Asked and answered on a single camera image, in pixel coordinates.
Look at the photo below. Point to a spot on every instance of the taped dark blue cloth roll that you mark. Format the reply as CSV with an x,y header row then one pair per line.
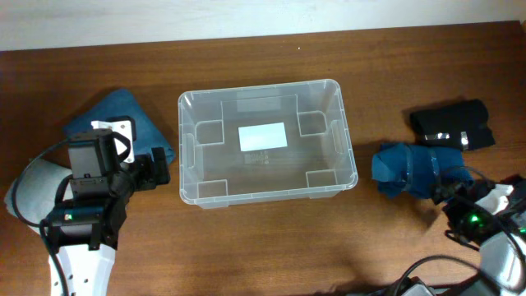
x,y
400,167

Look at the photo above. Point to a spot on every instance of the clear plastic storage bin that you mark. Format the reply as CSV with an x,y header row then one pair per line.
x,y
317,163

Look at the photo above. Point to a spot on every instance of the dark blue jeans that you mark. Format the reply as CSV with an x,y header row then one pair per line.
x,y
122,103

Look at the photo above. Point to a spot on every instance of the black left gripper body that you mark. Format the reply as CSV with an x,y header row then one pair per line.
x,y
136,176

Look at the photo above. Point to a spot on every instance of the white label in bin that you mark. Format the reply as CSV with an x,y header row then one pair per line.
x,y
262,137

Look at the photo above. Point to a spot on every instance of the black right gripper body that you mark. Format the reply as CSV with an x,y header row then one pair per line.
x,y
466,217

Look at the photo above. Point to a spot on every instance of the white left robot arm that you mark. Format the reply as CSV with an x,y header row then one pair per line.
x,y
81,231

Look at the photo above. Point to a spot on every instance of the light blue jeans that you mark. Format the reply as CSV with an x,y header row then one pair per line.
x,y
36,193

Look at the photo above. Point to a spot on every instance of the taped black cloth roll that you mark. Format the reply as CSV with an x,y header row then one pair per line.
x,y
462,126

